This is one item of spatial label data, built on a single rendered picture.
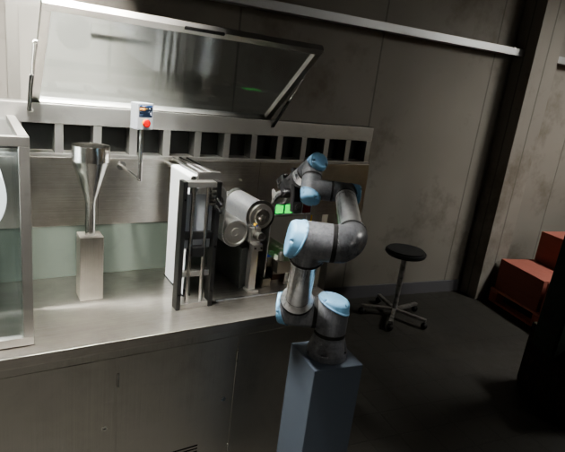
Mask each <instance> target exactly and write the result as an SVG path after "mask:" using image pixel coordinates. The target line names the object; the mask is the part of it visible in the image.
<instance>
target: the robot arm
mask: <svg viewBox="0 0 565 452"><path fill-rule="evenodd" d="M327 165H328V161H327V158H326V156H325V155H324V154H323V153H321V152H313V153H312V154H311V155H310V156H309V157H308V158H307V159H306V160H305V161H304V162H302V163H301V165H299V167H298V168H291V173H285V174H282V175H281V176H280V177H279V178H278V179H277V180H276V183H277V186H278V189H280V191H277V192H276V191H275V190H274V189H273V190H272V202H271V205H276V204H278V202H280V201H281V202H280V205H284V204H288V203H289V202H291V203H290V212H293V213H300V212H301V211H302V203H303V204H305V205H309V206H312V205H317V204H319V203H320V200H322V201H330V202H336V211H337V220H338V224H333V223H327V222H313V221H307V220H293V221H291V223H290V225H289V227H288V230H287V233H286V238H285V242H284V249H283V254H284V256H286V257H288V258H289V260H290V262H291V268H290V273H289V279H288V284H287V288H286V289H285V290H284V291H280V292H278V294H277V299H276V321H277V322H278V323H279V324H283V325H286V326H287V325H289V326H303V327H311V328H314V333H313V335H312V336H311V338H310V340H309V342H308V345H307V355H308V356H309V357H310V358H311V359H312V360H314V361H317V362H320V363H324V364H329V365H335V364H340V363H342V362H344V361H345V360H346V357H347V348H346V342H345V334H346V328H347V323H348V317H349V316H350V303H349V301H348V300H347V299H346V298H345V297H344V296H342V295H340V294H338V293H335V292H331V291H322V292H320V294H319V295H318V296H313V295H312V293H311V292H312V288H313V284H314V281H315V277H316V273H317V269H318V268H319V267H320V266H321V265H322V264H323V263H324V262H328V263H336V264H341V263H345V262H348V261H351V260H353V259H354V258H355V257H357V256H358V255H359V254H360V253H361V252H362V250H363V249H364V248H365V246H366V244H367V241H368V233H367V229H366V227H365V225H364V224H363V223H362V222H361V215H360V211H359V206H358V204H359V203H360V201H361V186H360V185H357V184H353V183H344V182H337V181H329V180H322V172H323V171H324V170H325V169H326V167H327ZM283 198H284V199H283ZM282 200H283V201H282Z"/></svg>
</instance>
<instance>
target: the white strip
mask: <svg viewBox="0 0 565 452"><path fill-rule="evenodd" d="M165 164H166V165H167V166H169V167H170V168H171V173H170V189H169V220H168V236H167V252H166V268H165V274H164V276H165V277H166V278H167V279H168V280H169V282H170V283H171V284H172V285H173V278H174V264H175V248H176V234H177V219H178V191H179V180H180V179H184V180H196V177H194V176H195V175H194V174H192V173H191V172H189V171H187V170H185V169H183V168H181V167H180V166H179V165H177V164H172V163H171V162H169V161H165ZM185 258H186V249H185V248H184V256H183V270H185ZM183 285H184V277H183V278H182V283H181V296H182V297H185V296H184V295H183Z"/></svg>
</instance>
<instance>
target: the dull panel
mask: <svg viewBox="0 0 565 452"><path fill-rule="evenodd" d="M95 230H99V231H100V233H101V234H102V236H103V237H104V261H103V273H115V272H124V271H134V270H143V269H153V268H162V267H166V252H167V236H168V222H135V223H113V224H96V228H95ZM77 231H85V225H72V226H51V227H31V237H32V275H33V280H38V279H47V278H57V277H67V276H76V232H77ZM191 265H201V257H200V256H196V257H191Z"/></svg>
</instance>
